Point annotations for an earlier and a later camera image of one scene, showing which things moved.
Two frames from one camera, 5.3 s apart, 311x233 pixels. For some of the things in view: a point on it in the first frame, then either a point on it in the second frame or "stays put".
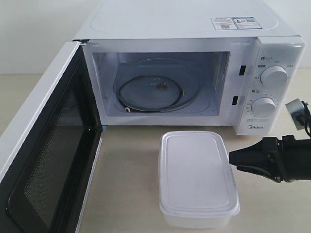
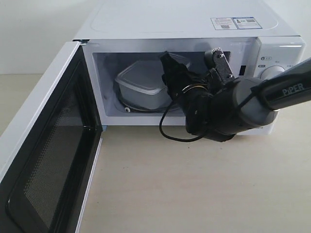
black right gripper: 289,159 → 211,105
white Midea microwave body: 196,62 stays put
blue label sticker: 243,23 stays put
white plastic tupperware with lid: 197,187 → 141,84
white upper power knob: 274,76 stays put
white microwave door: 45,188 stays put
